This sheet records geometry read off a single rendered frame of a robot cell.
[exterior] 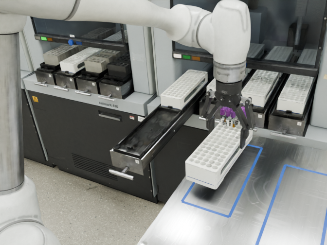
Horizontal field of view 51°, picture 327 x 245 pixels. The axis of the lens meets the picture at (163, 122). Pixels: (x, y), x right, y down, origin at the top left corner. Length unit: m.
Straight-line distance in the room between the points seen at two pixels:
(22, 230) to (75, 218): 1.39
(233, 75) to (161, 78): 0.76
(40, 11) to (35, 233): 0.45
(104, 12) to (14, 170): 0.43
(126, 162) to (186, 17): 0.55
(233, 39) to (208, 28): 0.07
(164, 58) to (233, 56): 0.72
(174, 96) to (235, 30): 0.60
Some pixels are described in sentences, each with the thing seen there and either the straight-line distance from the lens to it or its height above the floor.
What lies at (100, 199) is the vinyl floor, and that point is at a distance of 2.26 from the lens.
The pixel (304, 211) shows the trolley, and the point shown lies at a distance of 1.02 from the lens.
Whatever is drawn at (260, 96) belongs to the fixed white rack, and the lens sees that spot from 1.45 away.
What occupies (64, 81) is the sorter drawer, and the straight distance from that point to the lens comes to 1.96.
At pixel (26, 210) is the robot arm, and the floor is 0.93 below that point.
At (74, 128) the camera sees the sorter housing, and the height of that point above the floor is 0.47.
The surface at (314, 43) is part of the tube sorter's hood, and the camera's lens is 1.38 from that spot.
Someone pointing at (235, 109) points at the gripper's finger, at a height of 1.02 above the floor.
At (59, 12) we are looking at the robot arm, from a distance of 0.63.
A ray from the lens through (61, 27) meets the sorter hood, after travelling 1.93.
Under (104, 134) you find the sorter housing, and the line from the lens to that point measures 1.96.
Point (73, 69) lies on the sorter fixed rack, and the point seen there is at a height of 0.84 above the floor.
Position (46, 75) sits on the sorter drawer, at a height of 0.79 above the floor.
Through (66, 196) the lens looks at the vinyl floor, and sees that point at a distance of 2.36.
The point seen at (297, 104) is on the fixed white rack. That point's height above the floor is 0.85.
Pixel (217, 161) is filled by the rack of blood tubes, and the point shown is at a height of 0.92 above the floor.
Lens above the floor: 1.53
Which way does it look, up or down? 32 degrees down
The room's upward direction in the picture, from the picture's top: 4 degrees counter-clockwise
